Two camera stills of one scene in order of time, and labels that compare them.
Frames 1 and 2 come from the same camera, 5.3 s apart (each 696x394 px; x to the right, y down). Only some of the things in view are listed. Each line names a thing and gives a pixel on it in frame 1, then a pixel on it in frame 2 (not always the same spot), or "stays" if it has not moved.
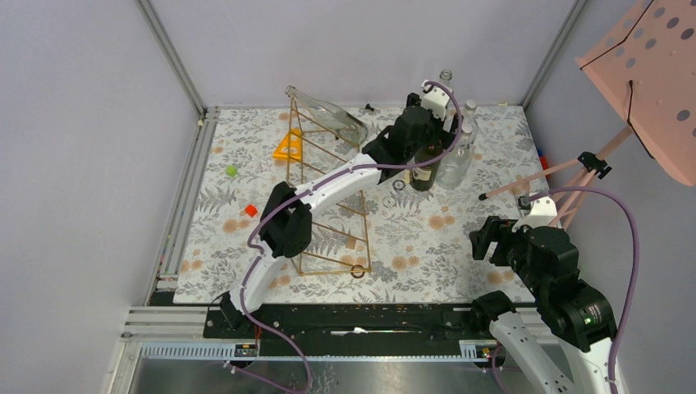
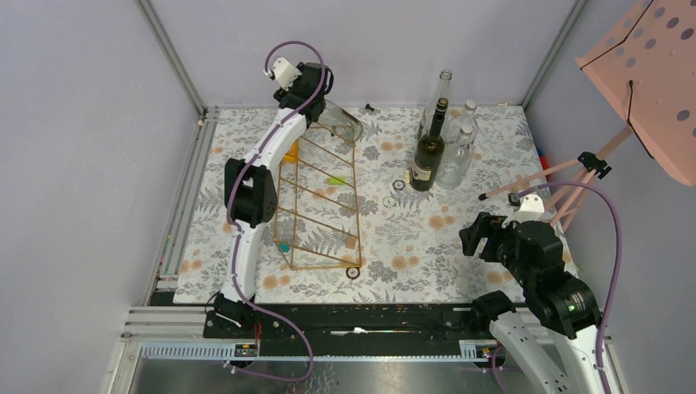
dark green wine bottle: (423, 176) stays
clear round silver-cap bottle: (456, 164) stays
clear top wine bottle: (341, 122) stays
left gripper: (441, 137) → (288, 84)
